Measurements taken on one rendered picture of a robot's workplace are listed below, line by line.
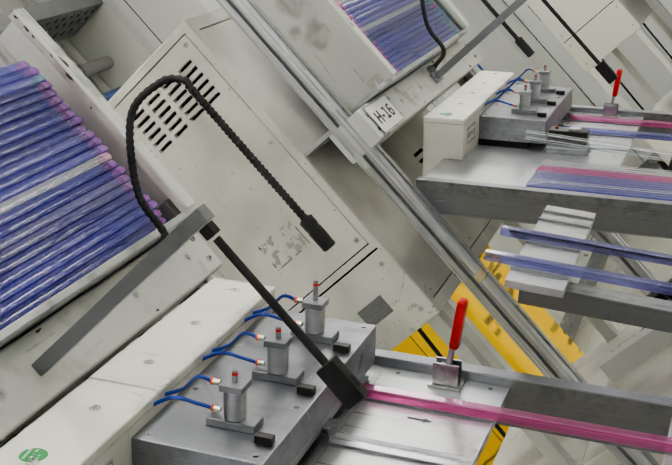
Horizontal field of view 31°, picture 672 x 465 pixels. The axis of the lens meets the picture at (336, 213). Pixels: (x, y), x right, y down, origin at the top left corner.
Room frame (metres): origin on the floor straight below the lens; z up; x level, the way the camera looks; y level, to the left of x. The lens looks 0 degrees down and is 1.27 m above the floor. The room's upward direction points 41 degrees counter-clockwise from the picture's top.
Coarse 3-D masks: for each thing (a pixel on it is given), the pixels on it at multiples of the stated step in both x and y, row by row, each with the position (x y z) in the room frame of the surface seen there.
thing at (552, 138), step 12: (528, 132) 1.67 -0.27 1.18; (540, 132) 1.68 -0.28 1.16; (564, 144) 1.66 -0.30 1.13; (576, 144) 1.66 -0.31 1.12; (588, 144) 1.65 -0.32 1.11; (600, 144) 1.65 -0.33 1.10; (612, 144) 1.65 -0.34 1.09; (636, 156) 1.64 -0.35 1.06; (648, 156) 1.63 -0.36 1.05; (660, 156) 1.63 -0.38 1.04
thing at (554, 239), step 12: (504, 228) 1.60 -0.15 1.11; (516, 228) 1.60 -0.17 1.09; (540, 240) 1.59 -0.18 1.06; (552, 240) 1.59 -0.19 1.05; (564, 240) 1.58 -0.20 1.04; (576, 240) 1.58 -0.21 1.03; (588, 240) 1.58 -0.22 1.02; (600, 252) 1.57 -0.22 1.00; (612, 252) 1.57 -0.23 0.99; (624, 252) 1.56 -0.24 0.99; (636, 252) 1.56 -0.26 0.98; (648, 252) 1.56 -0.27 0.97
